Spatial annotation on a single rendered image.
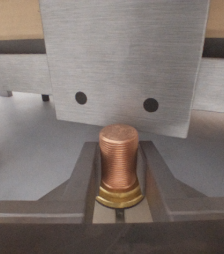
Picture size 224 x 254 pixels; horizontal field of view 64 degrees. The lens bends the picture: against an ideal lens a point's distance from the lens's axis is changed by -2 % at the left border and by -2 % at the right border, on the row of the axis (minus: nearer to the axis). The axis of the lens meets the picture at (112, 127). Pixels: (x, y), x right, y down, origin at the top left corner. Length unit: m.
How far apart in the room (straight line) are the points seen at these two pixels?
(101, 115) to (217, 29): 0.15
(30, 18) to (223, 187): 0.35
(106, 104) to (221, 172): 0.23
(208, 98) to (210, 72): 0.02
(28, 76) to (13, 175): 0.15
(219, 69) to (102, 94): 0.11
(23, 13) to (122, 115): 0.22
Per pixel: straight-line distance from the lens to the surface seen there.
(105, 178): 0.16
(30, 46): 0.32
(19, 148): 0.39
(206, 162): 0.35
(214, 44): 0.24
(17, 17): 0.32
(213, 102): 0.20
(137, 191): 0.16
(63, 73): 0.17
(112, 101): 0.15
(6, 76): 0.29
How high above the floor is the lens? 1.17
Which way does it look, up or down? 27 degrees up
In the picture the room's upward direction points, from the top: 179 degrees clockwise
